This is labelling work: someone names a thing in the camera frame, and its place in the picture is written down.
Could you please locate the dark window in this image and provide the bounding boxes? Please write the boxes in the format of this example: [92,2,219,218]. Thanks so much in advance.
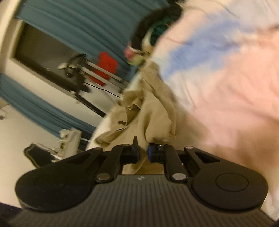
[11,22,90,93]

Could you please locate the wavy-edged mirror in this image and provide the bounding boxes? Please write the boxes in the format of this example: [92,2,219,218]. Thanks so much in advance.
[23,142,56,168]

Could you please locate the white vanity desk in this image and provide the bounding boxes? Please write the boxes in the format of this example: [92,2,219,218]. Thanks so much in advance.
[52,128,84,163]

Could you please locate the narrow blue curtain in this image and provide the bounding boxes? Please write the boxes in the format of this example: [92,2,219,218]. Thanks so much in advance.
[0,74,97,141]

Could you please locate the wide blue curtain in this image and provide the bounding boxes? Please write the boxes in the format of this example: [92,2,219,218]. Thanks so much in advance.
[15,0,172,73]

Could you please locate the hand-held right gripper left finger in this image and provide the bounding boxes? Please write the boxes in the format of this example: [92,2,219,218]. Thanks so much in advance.
[65,136,141,183]

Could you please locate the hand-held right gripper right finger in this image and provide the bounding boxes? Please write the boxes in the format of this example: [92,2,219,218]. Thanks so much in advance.
[148,142,221,183]

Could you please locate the pile of mixed clothes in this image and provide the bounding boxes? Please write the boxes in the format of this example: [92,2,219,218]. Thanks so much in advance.
[124,2,188,66]

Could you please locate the garment steamer stand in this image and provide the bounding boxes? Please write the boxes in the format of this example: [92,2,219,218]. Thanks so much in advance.
[57,53,130,93]

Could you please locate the khaki t-shirt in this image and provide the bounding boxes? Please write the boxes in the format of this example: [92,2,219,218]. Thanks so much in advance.
[95,61,177,175]

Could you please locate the pastel tie-dye blanket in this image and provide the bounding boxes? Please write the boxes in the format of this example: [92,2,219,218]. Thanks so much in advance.
[87,0,279,220]

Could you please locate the red garment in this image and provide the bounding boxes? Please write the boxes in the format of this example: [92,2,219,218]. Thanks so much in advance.
[90,52,118,86]

